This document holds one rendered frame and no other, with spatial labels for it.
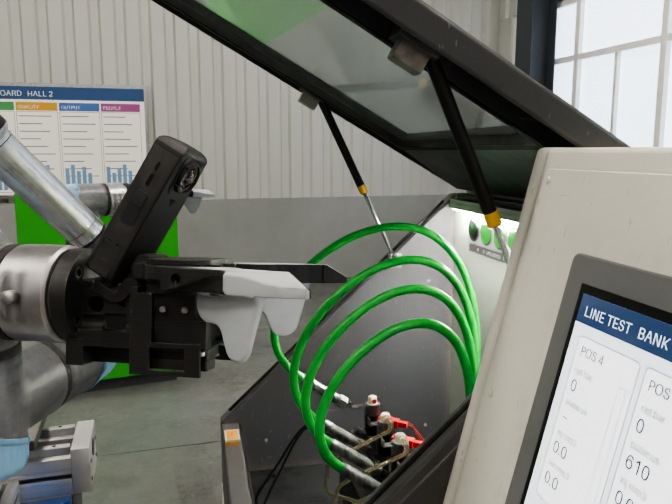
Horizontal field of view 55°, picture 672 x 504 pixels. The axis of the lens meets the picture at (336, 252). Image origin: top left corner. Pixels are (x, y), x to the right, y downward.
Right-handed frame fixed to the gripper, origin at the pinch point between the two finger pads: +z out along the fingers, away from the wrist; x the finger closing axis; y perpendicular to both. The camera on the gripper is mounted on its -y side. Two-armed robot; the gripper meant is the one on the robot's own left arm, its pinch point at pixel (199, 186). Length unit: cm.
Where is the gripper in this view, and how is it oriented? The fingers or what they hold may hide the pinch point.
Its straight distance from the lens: 166.0
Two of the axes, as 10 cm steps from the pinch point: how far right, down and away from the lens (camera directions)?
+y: -0.9, 9.6, 2.5
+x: 6.6, 2.5, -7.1
